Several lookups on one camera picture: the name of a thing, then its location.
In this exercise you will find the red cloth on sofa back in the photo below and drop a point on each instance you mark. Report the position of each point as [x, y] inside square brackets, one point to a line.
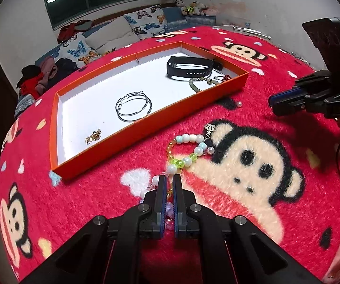
[72, 31]

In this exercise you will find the black smart band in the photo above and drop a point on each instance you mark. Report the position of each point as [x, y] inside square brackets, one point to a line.
[172, 68]

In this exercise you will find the group of plush toys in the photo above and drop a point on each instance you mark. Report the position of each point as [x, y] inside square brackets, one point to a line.
[193, 7]

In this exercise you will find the pile of clothes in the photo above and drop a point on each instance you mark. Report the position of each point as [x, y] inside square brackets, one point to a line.
[45, 74]

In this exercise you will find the grey pillow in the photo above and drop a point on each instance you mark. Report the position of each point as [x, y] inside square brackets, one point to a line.
[110, 34]

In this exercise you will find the gold earrings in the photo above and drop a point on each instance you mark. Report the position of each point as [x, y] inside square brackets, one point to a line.
[94, 136]

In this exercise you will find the butterfly print pillow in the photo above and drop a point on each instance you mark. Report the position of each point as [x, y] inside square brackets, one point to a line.
[147, 22]
[79, 50]

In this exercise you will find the silver hoop earring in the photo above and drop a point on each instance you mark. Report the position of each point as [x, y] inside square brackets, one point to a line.
[119, 115]
[149, 105]

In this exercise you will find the red monkey printed blanket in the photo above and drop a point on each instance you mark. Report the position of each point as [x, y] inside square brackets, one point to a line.
[247, 198]

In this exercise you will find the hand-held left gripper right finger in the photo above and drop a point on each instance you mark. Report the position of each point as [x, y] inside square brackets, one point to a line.
[178, 201]

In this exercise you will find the orange shallow box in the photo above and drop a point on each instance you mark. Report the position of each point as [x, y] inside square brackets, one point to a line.
[98, 88]

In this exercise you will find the red charm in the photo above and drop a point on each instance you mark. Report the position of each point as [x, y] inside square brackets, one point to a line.
[226, 78]

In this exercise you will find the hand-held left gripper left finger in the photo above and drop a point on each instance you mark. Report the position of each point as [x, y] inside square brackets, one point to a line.
[161, 201]

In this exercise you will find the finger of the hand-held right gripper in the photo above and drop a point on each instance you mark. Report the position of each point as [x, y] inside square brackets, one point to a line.
[291, 106]
[288, 94]

